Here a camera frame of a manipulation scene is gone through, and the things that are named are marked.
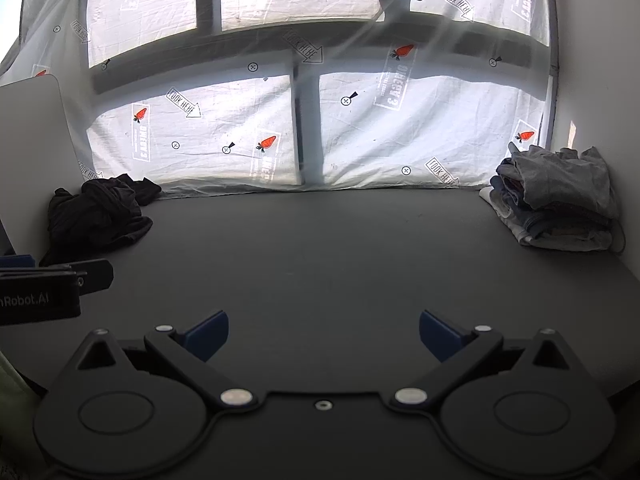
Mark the white board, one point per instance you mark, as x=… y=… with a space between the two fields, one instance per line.
x=30 y=160

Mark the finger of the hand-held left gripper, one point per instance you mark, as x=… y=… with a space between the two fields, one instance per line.
x=17 y=261
x=99 y=277

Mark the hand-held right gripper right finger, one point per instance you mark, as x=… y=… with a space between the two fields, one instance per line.
x=442 y=335

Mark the light green cloth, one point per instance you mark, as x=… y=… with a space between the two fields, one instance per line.
x=12 y=380

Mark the black smooth garment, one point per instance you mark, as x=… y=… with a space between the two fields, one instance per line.
x=95 y=220

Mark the white carrot print curtain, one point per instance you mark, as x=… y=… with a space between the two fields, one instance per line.
x=400 y=125

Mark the grey folded garment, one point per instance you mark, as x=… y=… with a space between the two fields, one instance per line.
x=560 y=175

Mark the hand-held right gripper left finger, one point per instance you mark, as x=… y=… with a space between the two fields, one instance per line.
x=207 y=335

